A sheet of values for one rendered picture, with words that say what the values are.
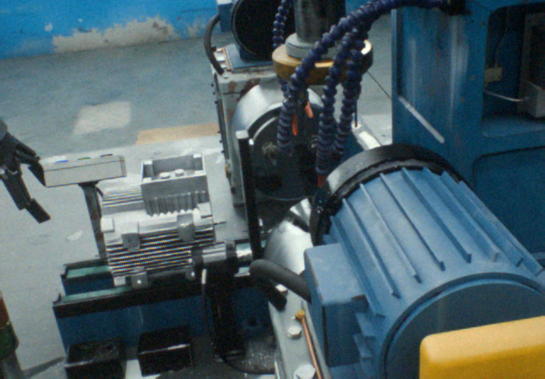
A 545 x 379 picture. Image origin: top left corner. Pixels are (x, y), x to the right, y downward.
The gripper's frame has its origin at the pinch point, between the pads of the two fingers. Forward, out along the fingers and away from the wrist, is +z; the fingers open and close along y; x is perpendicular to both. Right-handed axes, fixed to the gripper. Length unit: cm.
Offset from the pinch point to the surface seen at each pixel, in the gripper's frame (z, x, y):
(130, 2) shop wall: 167, -53, -494
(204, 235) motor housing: -6, 41, 40
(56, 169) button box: -11.2, 10.8, 7.4
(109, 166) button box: -6.9, 21.3, 8.4
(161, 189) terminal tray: -16, 37, 35
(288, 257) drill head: -16, 56, 62
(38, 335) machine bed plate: 6.5, -2.6, 35.2
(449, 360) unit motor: -47, 69, 103
